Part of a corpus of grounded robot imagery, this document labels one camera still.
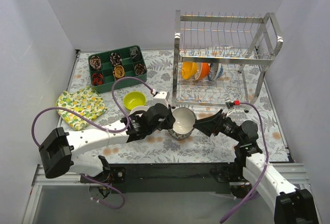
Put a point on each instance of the teal bowl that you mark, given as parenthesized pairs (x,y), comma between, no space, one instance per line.
(184,121)

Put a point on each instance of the steel two-tier dish rack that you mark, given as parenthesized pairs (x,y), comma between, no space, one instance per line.
(238,40)

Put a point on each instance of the yellow black rolled tie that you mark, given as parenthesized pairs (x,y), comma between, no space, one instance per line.
(118,72)

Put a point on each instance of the floral table mat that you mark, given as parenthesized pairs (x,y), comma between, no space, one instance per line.
(160,147)

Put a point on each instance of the yellow orange bowl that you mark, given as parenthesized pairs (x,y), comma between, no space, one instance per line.
(188,70)

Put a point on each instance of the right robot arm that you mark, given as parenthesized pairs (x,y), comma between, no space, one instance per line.
(287,203)

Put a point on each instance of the lemon print cloth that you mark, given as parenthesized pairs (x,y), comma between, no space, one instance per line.
(87,102)

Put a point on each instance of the dark grey rolled tie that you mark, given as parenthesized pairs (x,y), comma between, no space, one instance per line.
(135,53)

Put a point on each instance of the red black rolled tie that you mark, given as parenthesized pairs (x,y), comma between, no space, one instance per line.
(97,79)

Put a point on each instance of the green compartment tray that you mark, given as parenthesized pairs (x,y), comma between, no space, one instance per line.
(108,67)

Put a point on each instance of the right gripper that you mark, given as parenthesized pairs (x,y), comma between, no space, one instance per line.
(216,124)

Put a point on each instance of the dark floral rolled tie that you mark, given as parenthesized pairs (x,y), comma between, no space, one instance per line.
(115,59)

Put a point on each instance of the pink brown rolled tie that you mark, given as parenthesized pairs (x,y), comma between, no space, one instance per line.
(95,63)

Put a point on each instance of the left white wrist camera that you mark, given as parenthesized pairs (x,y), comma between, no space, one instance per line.
(160,97)

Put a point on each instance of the lime green bowl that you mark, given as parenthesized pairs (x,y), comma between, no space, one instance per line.
(134,99)
(129,108)

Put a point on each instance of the white ribbed bowl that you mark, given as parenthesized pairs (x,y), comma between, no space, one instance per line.
(139,108)

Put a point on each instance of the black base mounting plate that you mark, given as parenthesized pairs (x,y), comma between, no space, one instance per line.
(221,178)

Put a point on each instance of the dark floral pink bowl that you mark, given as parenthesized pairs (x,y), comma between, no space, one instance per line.
(178,136)

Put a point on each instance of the blue floral white bowl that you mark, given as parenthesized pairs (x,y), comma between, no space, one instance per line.
(216,71)

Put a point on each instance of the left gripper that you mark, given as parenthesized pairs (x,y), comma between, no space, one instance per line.
(160,117)

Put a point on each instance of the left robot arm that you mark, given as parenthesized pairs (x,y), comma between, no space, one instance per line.
(63,152)

